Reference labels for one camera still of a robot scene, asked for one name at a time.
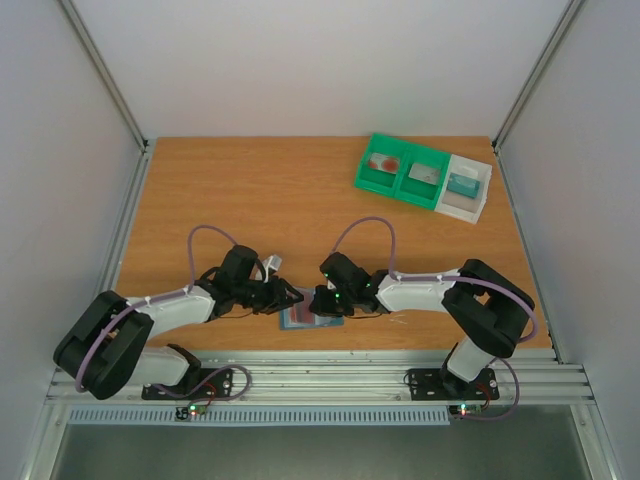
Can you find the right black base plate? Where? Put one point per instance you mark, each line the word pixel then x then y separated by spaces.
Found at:
pixel 429 384

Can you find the right aluminium corner post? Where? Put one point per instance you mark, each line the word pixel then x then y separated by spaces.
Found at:
pixel 552 45

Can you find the left small circuit board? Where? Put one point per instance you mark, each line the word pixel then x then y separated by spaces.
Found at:
pixel 190 412

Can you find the right small circuit board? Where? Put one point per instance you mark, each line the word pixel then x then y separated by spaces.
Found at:
pixel 466 409

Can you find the blue card holder wallet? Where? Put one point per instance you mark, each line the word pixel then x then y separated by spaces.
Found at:
pixel 328 322

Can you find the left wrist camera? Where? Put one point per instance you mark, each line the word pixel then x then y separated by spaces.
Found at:
pixel 269 267

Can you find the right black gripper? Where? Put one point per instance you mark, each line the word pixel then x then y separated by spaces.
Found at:
pixel 330 302

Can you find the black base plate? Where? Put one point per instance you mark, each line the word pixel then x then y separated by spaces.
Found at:
pixel 220 382
pixel 429 384

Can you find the white plastic bin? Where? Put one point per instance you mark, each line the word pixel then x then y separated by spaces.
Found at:
pixel 458 206

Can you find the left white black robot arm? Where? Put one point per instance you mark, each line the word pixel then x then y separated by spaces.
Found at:
pixel 105 350

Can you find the aluminium front rail frame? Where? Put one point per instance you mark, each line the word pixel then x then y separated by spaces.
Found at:
pixel 365 362

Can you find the aluminium corner post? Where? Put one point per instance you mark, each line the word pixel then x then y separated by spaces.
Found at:
pixel 86 40
pixel 552 45

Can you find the red striped card in holder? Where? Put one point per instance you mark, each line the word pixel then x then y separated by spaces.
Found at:
pixel 299 315

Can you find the green plastic bin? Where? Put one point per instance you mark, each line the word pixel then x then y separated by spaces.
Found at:
pixel 377 181
pixel 416 192

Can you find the grey slotted cable duct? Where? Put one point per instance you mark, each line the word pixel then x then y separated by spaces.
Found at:
pixel 261 416

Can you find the red patterned card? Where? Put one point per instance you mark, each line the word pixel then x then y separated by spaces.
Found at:
pixel 385 163

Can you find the left aluminium corner post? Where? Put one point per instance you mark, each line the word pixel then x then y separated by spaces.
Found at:
pixel 86 40

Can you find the middle green plastic bin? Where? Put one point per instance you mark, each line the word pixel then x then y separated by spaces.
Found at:
pixel 416 192

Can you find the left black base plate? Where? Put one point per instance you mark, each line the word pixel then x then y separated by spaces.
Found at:
pixel 220 382

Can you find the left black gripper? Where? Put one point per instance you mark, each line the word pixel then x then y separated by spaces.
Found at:
pixel 278 296

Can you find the small circuit board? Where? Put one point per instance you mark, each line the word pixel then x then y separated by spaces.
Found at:
pixel 466 409
pixel 190 412

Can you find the left green plastic bin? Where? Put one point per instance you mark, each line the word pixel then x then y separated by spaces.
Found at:
pixel 377 181

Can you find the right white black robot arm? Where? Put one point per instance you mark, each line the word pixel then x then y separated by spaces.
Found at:
pixel 494 314

